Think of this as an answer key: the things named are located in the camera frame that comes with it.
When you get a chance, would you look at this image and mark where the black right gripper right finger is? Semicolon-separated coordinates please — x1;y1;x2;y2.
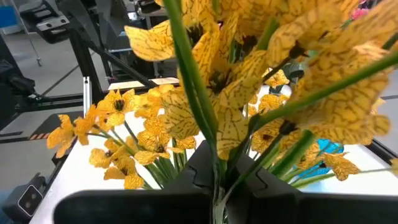
226;151;398;224

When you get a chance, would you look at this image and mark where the pale orange-yellow flower bunch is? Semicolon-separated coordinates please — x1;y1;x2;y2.
46;83;200;190

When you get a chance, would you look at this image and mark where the pink artificial flower bunch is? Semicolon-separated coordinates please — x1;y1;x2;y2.
350;0;371;20

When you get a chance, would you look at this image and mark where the yellow veined flower bunch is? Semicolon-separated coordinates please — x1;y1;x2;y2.
124;0;398;224

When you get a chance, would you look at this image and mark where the silver aluminium post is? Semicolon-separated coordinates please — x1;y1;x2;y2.
82;76;95;108

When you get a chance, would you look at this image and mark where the black aluminium table frame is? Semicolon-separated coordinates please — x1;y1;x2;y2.
15;27;181;194

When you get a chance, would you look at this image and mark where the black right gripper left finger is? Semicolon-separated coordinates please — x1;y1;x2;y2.
52;140;219;224

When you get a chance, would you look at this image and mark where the blue glass vase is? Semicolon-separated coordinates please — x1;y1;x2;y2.
294;138;345;187

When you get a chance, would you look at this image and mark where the black floor mat striped edge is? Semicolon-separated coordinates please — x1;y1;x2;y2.
27;110;85;141

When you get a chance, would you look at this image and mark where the black table-level camera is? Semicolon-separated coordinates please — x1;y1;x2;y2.
2;174;46;223

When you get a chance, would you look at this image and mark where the light wooden side board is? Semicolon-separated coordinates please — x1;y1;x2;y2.
107;77;180;91

